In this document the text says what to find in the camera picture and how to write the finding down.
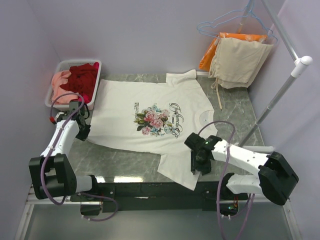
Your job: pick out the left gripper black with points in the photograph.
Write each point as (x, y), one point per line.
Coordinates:
(83, 136)

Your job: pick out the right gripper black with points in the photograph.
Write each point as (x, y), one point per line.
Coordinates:
(205, 169)

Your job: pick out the white floral print t-shirt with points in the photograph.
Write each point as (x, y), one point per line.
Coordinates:
(154, 118)

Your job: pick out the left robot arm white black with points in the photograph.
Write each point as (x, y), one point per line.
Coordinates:
(51, 173)

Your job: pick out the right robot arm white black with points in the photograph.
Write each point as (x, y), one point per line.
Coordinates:
(269, 175)

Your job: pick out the dark red garment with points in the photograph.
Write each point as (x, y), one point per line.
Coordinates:
(74, 81)

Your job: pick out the orange hanging garment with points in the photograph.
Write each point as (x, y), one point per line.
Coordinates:
(206, 60)

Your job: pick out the beige hanging garment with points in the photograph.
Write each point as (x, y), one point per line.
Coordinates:
(236, 63)

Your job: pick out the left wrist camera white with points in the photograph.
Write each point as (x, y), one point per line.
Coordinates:
(57, 118)

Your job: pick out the aluminium black mounting rail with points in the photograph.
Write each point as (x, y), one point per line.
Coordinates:
(144, 196)

